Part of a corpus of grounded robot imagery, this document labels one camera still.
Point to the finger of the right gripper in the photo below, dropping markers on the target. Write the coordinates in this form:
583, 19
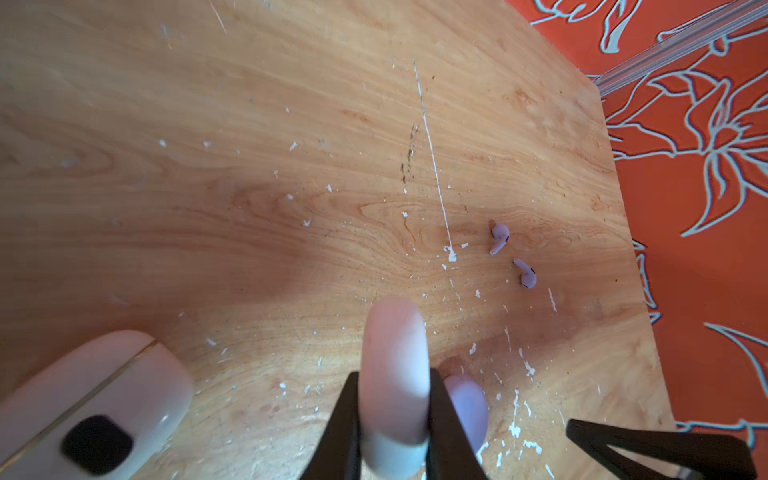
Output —
711, 456

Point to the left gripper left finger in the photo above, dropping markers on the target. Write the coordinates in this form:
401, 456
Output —
337, 455

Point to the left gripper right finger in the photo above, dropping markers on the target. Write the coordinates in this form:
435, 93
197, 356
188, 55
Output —
449, 454

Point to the purple round charging case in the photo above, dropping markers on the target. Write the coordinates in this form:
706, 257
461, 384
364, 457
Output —
470, 404

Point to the white round charging case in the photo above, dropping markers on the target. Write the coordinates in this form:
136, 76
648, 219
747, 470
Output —
394, 389

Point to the purple earbud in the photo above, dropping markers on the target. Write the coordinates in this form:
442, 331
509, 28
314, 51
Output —
528, 277
501, 236

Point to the cream earbud charging case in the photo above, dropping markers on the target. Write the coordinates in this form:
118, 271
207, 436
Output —
99, 412

